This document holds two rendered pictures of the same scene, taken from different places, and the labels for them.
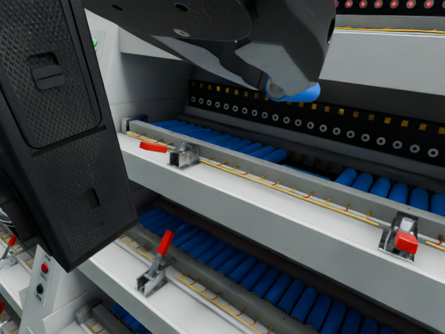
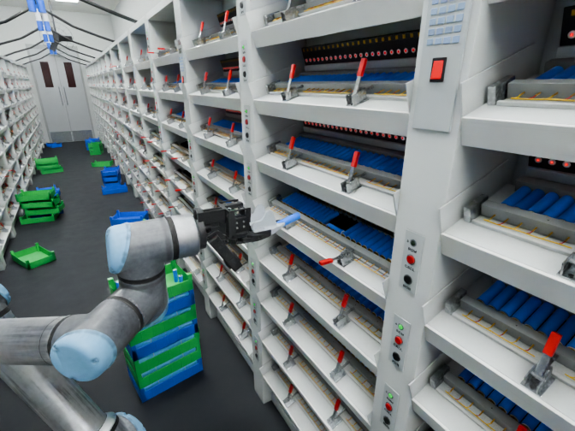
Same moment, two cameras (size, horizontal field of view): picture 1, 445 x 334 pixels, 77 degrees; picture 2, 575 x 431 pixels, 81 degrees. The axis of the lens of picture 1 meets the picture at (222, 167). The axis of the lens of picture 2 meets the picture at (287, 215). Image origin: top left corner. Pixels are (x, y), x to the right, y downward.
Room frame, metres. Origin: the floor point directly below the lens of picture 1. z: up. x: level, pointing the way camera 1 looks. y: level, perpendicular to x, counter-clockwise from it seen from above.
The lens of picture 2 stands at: (-0.48, -0.39, 1.35)
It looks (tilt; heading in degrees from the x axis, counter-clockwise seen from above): 21 degrees down; 28
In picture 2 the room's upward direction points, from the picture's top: straight up
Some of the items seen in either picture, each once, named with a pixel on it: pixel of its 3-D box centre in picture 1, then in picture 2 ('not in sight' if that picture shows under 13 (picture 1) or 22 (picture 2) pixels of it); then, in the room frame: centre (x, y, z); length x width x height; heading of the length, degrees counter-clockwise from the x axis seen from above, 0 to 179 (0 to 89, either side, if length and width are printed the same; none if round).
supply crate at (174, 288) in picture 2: not in sight; (151, 283); (0.39, 0.74, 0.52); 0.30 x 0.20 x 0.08; 158
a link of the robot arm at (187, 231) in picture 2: not in sight; (185, 234); (0.00, 0.10, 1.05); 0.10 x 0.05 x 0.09; 59
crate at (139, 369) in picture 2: not in sight; (161, 340); (0.39, 0.74, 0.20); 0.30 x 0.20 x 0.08; 158
